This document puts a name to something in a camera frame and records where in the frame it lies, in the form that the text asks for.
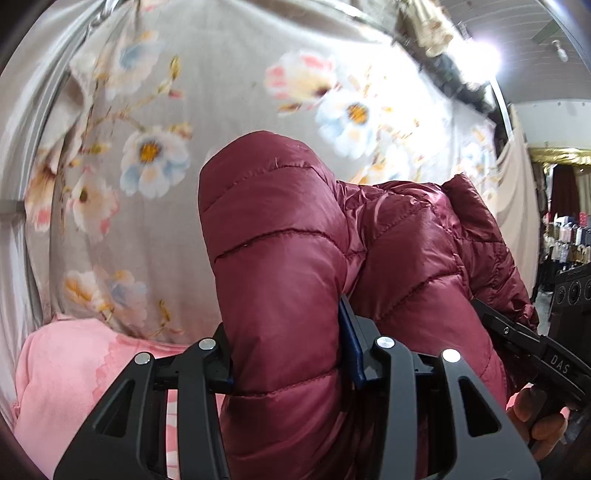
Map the maroon puffer jacket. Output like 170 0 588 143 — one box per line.
198 131 538 479

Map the hanging clothes rack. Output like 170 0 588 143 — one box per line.
528 147 590 297

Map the person right hand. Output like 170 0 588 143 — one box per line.
506 386 567 461

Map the pink printed blanket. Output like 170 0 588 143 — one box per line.
14 319 187 479

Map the beige curtain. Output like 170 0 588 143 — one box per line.
496 105 541 295

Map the grey floral bedsheet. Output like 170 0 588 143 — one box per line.
0 0 514 416

